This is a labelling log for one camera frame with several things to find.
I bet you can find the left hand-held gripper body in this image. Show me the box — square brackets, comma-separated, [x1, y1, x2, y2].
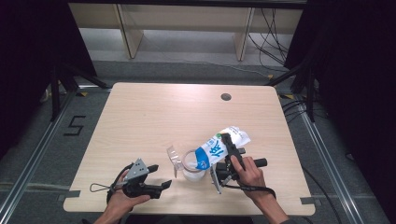
[121, 158, 163, 200]

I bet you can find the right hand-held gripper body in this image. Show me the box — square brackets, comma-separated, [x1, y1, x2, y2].
[209, 148, 269, 195]

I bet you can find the white blue bag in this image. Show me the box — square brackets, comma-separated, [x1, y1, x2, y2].
[195, 125, 251, 171]

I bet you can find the clear glass jar beige lid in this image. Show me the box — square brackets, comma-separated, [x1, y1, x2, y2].
[166, 144, 208, 183]

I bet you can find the white granular powder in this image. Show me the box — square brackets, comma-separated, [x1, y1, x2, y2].
[183, 169, 206, 183]

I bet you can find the person's right hand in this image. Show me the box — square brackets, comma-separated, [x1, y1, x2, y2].
[229, 155, 275, 202]

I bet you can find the person's left hand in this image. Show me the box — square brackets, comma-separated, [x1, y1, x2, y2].
[106, 169, 152, 218]

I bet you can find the person's dark clothing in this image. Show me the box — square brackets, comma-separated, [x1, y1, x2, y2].
[124, 214, 255, 224]

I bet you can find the grey tape strip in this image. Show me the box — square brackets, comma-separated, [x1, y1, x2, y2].
[57, 189, 81, 202]
[300, 196, 321, 206]

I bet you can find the black metal stand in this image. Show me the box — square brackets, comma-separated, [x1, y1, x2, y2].
[49, 60, 110, 122]
[264, 63, 316, 123]

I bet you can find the light wooden shelf unit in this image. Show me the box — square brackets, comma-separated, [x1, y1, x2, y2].
[66, 0, 309, 63]

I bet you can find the dark curtain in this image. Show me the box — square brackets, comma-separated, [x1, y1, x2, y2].
[0, 0, 98, 160]
[283, 0, 396, 218]

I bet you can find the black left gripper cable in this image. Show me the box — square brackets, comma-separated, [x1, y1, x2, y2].
[106, 162, 134, 204]

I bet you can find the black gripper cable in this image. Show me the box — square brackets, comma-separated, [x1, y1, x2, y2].
[106, 162, 134, 204]
[222, 183, 277, 200]

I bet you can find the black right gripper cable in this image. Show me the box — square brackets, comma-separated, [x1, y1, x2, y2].
[222, 183, 277, 200]

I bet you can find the grey wire loop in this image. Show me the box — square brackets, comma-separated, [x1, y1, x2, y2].
[89, 182, 111, 193]

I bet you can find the tangle of black floor cables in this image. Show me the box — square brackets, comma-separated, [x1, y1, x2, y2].
[281, 97, 328, 124]

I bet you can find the thin white floor cable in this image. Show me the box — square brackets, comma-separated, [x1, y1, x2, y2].
[174, 59, 273, 77]

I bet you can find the aluminium floor rail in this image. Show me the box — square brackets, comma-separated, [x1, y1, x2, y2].
[0, 84, 111, 218]
[300, 104, 363, 224]

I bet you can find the bundle of black cables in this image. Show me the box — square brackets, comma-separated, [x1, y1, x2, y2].
[247, 7, 290, 68]

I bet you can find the black floor cable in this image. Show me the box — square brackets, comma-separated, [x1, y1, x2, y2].
[302, 167, 344, 224]

